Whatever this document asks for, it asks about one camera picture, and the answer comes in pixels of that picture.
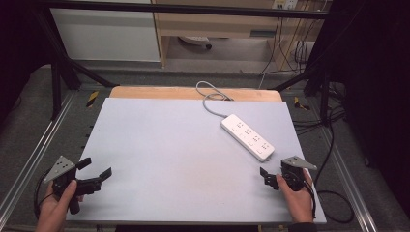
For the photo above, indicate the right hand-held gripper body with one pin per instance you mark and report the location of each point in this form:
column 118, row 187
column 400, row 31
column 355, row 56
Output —
column 295, row 174

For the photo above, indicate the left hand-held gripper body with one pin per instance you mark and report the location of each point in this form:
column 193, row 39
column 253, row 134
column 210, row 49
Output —
column 61, row 170

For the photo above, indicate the person's right hand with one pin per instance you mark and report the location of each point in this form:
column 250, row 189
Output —
column 298, row 203

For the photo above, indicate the person's left hand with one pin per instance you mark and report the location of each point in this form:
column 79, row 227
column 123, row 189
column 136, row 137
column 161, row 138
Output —
column 54, row 209

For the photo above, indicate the white power strip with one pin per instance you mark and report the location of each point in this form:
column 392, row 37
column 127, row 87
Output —
column 247, row 137

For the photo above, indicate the yellow black floor tape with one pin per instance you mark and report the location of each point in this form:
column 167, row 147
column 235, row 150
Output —
column 92, row 99
column 301, row 103

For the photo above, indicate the grey board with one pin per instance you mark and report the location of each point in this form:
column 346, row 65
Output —
column 180, row 161

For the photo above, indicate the wooden table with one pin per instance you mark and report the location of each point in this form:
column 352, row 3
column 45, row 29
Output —
column 167, row 92

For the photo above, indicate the black curtain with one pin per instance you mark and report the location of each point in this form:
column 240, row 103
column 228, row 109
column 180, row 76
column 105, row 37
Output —
column 377, row 80
column 19, row 48

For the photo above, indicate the white cabinet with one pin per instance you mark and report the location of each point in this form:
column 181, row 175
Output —
column 103, row 35

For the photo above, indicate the grey chair base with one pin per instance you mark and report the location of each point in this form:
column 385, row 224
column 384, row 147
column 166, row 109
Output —
column 195, row 40

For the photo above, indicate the wooden desk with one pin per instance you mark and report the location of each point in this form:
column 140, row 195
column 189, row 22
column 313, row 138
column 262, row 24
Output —
column 219, row 22

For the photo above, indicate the aluminium floor rail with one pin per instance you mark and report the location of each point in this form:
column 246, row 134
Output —
column 346, row 180
column 35, row 151

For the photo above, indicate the white wall outlet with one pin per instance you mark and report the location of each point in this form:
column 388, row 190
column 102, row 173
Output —
column 285, row 4

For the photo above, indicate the black metal frame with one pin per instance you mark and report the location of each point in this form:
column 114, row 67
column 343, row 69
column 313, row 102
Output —
column 180, row 8

